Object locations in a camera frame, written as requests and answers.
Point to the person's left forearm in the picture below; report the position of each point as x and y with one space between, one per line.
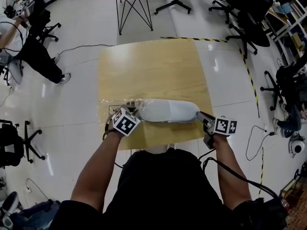
98 171

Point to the black wheeled stand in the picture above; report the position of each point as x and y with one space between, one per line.
172 2

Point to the person's black clothing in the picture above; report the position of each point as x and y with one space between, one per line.
163 195

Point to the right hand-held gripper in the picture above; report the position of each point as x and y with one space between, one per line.
225 126

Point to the white round device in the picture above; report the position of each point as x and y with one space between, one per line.
298 147

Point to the light wooden table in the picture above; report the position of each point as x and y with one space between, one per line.
153 73

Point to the white shelving unit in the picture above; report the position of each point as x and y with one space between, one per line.
290 13

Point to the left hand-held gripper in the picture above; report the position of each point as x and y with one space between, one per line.
124 123

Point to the person's white shoe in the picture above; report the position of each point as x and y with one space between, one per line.
172 146
139 150

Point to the white slippers pair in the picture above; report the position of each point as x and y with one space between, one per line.
170 110

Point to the yellow black floor tape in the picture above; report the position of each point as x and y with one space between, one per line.
261 171
249 75

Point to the person's right forearm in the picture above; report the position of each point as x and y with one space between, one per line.
230 171

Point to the clear plastic bag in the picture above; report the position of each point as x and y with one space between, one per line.
105 106

